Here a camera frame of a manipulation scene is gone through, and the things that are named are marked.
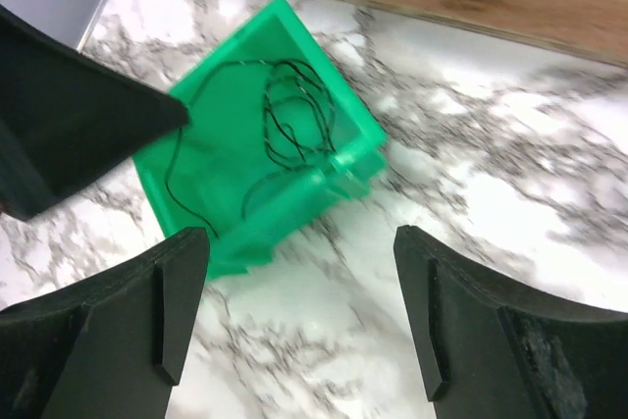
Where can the green storage bin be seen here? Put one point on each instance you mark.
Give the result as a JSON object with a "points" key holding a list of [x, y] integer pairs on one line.
{"points": [[276, 137]]}

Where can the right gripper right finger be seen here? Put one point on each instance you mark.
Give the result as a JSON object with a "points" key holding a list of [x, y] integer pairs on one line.
{"points": [[491, 347]]}

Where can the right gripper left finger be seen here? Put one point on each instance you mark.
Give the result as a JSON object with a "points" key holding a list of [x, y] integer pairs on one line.
{"points": [[110, 346]]}

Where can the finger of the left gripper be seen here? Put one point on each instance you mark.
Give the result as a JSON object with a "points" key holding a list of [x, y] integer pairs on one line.
{"points": [[66, 121]]}

